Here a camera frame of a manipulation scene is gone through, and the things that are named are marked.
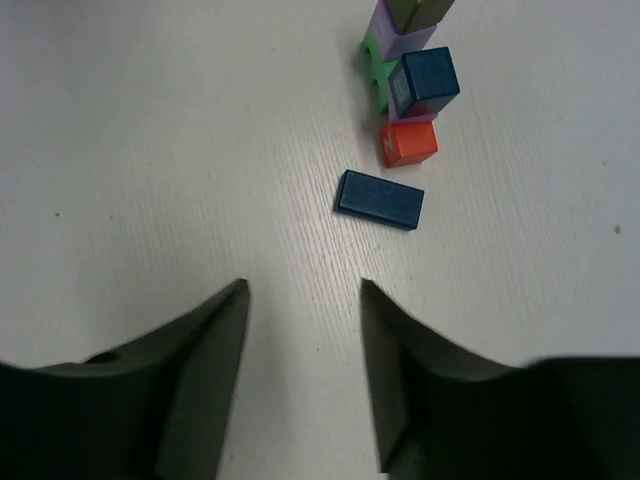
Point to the purple wood cube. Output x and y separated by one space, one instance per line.
396 119
392 44

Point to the red wood cube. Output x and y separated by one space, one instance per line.
407 144

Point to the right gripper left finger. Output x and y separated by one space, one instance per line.
156 407

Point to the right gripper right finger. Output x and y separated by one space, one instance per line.
441 411

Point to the long blue wood block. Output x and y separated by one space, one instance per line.
379 200

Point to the green arch wood block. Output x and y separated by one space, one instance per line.
379 70

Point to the small blue wood cube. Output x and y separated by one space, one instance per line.
423 82

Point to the olive grey wood cube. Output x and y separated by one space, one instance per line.
413 15

